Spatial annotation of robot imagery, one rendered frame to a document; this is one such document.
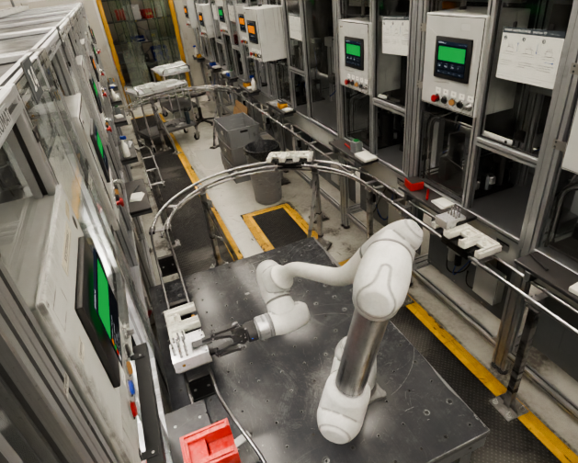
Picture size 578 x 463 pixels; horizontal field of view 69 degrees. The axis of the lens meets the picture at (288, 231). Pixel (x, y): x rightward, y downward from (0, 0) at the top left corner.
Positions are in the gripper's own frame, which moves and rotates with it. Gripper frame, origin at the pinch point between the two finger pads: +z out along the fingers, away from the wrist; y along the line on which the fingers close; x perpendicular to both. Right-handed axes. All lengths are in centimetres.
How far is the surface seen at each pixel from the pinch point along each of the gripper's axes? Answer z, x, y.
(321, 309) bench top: -62, -34, -35
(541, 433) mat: -150, 36, -101
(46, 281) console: 19, 58, 78
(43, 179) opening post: 21, 23, 81
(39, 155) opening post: 20, 23, 86
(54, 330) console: 19, 63, 74
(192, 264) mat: -14, -208, -102
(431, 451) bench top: -64, 49, -35
